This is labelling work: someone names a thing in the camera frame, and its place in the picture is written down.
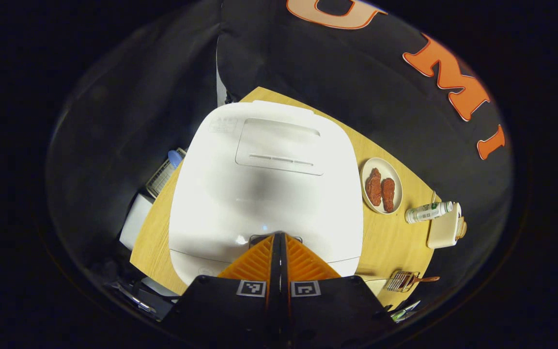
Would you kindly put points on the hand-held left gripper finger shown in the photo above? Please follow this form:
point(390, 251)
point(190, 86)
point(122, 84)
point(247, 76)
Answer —
point(275, 271)
point(283, 271)

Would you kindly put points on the white rice cooker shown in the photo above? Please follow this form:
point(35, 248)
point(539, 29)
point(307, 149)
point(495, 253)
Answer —
point(240, 194)

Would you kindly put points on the metal chopstick holder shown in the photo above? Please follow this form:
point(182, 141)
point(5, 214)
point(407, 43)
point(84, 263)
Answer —
point(400, 282)

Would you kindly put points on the red meat piece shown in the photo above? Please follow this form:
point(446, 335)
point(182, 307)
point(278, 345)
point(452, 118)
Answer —
point(388, 194)
point(373, 186)

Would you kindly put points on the white oval plate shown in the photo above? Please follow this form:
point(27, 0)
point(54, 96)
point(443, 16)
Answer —
point(380, 165)

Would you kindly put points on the white box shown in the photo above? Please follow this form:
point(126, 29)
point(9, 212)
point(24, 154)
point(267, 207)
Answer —
point(136, 220)

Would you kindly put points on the blue round lid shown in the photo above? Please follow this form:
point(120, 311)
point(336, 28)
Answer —
point(175, 159)

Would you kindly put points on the white labelled drink bottle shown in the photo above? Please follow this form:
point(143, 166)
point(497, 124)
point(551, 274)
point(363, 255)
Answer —
point(426, 212)

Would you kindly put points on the white toaster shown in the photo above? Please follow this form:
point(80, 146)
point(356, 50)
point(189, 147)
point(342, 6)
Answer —
point(442, 232)

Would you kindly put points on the toasted bread slice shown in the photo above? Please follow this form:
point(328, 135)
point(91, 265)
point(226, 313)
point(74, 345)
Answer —
point(461, 227)

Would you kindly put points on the black backdrop cloth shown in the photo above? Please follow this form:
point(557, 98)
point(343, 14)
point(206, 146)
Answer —
point(308, 72)

